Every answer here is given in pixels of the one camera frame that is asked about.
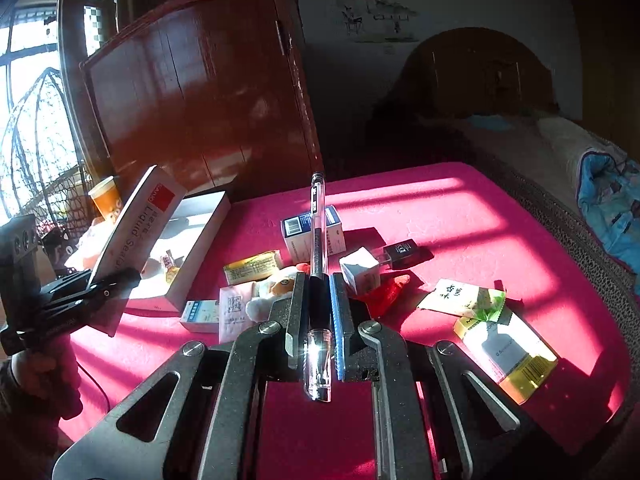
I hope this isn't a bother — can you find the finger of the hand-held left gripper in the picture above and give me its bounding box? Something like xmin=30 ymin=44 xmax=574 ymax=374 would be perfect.
xmin=34 ymin=266 xmax=142 ymax=342
xmin=42 ymin=269 xmax=96 ymax=297

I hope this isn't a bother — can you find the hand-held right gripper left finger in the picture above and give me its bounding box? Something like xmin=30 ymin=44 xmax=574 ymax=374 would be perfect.
xmin=52 ymin=271 xmax=313 ymax=480

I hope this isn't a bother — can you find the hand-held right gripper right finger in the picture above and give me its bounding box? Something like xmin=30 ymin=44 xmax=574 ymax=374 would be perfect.
xmin=327 ymin=272 xmax=556 ymax=480

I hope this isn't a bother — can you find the yellow snack packet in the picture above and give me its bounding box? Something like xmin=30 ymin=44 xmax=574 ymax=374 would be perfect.
xmin=223 ymin=250 xmax=283 ymax=285

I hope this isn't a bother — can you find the clear ballpoint pen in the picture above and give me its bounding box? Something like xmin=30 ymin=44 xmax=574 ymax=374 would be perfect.
xmin=302 ymin=172 xmax=333 ymax=403

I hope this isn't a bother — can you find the white box lid red label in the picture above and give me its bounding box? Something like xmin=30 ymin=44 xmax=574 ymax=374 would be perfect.
xmin=91 ymin=165 xmax=188 ymax=337

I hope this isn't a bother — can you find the green cracker packet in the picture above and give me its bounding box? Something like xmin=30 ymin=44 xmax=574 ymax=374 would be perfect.
xmin=417 ymin=279 xmax=508 ymax=323

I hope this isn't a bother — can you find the white cardboard box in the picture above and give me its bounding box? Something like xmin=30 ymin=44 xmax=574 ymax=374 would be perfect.
xmin=122 ymin=191 xmax=232 ymax=313

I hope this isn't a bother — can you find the yellow white packet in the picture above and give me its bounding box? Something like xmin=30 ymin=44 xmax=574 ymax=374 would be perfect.
xmin=454 ymin=310 xmax=558 ymax=405

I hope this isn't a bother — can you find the person's left forearm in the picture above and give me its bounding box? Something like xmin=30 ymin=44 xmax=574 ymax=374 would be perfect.
xmin=0 ymin=360 xmax=63 ymax=480

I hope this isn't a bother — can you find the person's left hand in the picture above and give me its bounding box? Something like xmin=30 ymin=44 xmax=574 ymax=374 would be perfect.
xmin=10 ymin=334 xmax=85 ymax=422

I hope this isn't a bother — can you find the small plush toy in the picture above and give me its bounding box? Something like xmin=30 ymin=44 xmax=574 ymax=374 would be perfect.
xmin=245 ymin=262 xmax=311 ymax=322

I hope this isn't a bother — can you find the black cat print bag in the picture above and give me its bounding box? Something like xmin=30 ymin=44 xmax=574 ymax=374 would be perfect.
xmin=40 ymin=230 xmax=77 ymax=272

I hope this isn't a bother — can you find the white plastic bag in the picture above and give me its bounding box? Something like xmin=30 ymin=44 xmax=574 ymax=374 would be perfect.
xmin=65 ymin=215 xmax=118 ymax=271

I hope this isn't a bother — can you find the red foil packet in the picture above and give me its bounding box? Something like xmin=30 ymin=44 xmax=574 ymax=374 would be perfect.
xmin=350 ymin=272 xmax=412 ymax=317

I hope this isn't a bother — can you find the small white cube box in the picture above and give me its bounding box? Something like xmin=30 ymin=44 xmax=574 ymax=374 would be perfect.
xmin=340 ymin=246 xmax=381 ymax=297

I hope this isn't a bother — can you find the pink paper packet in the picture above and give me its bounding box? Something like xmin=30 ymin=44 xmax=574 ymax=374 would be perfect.
xmin=218 ymin=282 xmax=261 ymax=345

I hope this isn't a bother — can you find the blue white medicine box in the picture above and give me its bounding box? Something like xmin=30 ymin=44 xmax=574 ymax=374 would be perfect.
xmin=281 ymin=206 xmax=347 ymax=263

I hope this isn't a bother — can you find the small wrapped candy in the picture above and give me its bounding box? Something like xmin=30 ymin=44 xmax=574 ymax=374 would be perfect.
xmin=159 ymin=252 xmax=182 ymax=286

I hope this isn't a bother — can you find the orange paper cup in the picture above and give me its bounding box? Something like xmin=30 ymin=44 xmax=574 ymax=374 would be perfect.
xmin=88 ymin=176 xmax=123 ymax=223

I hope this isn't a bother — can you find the small black box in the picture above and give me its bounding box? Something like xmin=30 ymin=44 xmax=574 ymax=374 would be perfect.
xmin=372 ymin=240 xmax=433 ymax=268

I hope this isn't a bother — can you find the small teal white carton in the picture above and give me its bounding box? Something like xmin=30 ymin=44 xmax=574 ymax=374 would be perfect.
xmin=180 ymin=300 xmax=221 ymax=333

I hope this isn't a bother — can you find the wicker hanging chair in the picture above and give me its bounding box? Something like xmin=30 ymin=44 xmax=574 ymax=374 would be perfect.
xmin=0 ymin=67 xmax=88 ymax=221

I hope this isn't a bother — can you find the magenta tablecloth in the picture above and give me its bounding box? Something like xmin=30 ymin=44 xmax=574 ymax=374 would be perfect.
xmin=57 ymin=160 xmax=633 ymax=480

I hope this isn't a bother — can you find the red-brown wooden cabinet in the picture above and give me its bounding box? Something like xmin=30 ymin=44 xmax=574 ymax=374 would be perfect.
xmin=80 ymin=0 xmax=323 ymax=206

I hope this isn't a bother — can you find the blue cloth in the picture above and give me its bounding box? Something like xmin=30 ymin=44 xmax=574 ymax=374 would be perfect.
xmin=467 ymin=115 xmax=516 ymax=133

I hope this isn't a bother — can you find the patterned bed cover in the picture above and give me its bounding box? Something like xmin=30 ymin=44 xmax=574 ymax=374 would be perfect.
xmin=470 ymin=115 xmax=640 ymax=306

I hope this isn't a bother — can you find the dark wooden headboard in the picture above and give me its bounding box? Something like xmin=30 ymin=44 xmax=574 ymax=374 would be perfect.
xmin=395 ymin=27 xmax=558 ymax=121

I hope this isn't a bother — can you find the blue printed blanket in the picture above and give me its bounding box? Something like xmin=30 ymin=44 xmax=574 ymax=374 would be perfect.
xmin=575 ymin=149 xmax=640 ymax=273

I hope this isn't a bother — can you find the black cable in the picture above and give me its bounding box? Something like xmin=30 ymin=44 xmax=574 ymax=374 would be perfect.
xmin=75 ymin=360 xmax=112 ymax=413

